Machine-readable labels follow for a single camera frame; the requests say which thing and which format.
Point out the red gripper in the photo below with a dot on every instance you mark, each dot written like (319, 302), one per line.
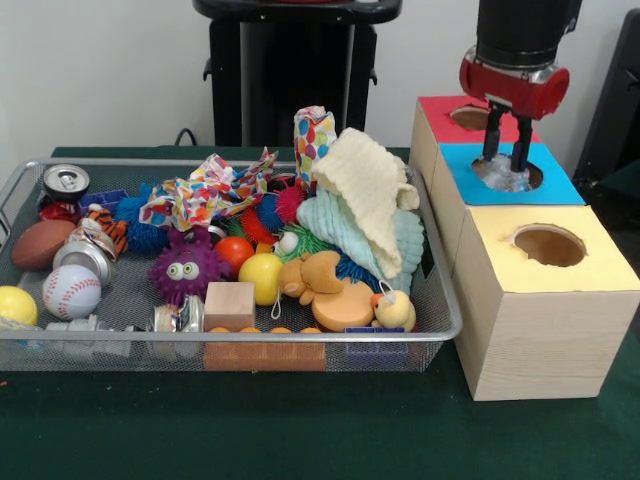
(515, 90)

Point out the clear plastic blue label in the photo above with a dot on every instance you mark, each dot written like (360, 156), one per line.
(505, 180)

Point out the cream knit cloth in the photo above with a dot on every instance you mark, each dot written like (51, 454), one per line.
(368, 190)

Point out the multicolour polka dot cloth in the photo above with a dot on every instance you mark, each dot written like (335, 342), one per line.
(315, 138)
(205, 190)

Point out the shallow clear mesh bin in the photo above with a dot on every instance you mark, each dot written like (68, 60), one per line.
(440, 300)

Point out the wooden box with three holes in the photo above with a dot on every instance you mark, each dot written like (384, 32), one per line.
(545, 320)

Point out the black chair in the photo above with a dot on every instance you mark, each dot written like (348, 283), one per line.
(615, 130)

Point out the mint green cloth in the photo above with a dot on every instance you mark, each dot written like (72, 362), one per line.
(332, 228)

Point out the small yellow rubber duck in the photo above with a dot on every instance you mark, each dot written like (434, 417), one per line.
(394, 311)

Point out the orange foam duck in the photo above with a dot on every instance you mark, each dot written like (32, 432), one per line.
(330, 297)

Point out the small yellow ball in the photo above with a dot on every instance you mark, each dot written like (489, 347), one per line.
(260, 278)

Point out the wooden cube block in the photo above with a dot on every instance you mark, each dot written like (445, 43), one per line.
(229, 306)

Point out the purple googly-eyed monster toy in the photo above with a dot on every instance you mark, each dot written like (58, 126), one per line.
(187, 270)

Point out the white baseball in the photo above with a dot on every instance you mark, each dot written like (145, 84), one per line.
(71, 292)

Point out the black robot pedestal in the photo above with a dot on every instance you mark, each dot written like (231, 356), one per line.
(300, 70)

